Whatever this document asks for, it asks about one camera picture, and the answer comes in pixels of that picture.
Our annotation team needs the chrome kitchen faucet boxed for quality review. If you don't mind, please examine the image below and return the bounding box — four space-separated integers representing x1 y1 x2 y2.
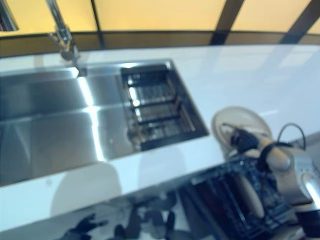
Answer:
0 0 89 76

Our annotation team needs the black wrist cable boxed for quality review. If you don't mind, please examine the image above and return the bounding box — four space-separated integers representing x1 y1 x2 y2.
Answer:
276 122 308 151

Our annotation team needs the black dish drying rack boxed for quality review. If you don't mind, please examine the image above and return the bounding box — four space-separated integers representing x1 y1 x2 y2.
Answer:
120 64 210 152

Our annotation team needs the stainless steel sink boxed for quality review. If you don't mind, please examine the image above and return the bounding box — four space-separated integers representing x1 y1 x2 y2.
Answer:
0 58 210 188

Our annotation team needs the black dishwasher plate rack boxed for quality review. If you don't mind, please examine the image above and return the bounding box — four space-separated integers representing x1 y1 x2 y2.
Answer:
190 158 300 240

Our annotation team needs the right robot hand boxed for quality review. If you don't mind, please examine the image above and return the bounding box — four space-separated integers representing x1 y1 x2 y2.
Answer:
221 122 261 153

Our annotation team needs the cream ceramic plate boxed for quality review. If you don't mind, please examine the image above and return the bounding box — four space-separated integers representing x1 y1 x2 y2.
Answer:
235 174 266 219
210 105 273 161

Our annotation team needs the glossy white cabinet front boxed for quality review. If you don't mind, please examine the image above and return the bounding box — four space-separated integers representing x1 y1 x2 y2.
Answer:
0 179 201 240

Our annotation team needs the dark brown window frame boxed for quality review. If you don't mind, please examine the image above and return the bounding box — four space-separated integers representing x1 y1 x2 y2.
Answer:
0 0 320 60

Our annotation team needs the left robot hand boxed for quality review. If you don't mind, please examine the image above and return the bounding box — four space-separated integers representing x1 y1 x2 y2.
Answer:
71 212 109 235

